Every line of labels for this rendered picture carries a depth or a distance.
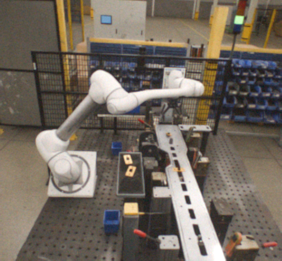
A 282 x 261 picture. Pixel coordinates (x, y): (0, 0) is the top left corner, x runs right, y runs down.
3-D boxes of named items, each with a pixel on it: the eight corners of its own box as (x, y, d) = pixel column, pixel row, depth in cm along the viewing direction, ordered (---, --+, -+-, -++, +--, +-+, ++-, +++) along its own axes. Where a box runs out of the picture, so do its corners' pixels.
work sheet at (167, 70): (182, 96, 249) (186, 67, 236) (160, 96, 248) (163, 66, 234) (182, 96, 251) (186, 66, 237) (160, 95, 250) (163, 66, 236)
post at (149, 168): (149, 215, 165) (153, 168, 148) (141, 215, 165) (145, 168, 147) (148, 209, 170) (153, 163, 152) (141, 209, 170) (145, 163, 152)
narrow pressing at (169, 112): (171, 121, 230) (175, 87, 214) (159, 121, 229) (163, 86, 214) (171, 121, 230) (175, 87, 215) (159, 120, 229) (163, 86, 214)
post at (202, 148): (208, 157, 233) (214, 130, 220) (197, 156, 232) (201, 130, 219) (206, 153, 238) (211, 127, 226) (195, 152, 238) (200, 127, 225)
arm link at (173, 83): (164, 89, 187) (178, 94, 180) (166, 70, 181) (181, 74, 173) (172, 86, 195) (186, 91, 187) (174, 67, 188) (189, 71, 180)
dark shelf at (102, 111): (188, 119, 236) (189, 116, 235) (95, 116, 231) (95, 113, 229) (184, 110, 256) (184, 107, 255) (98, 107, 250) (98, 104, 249)
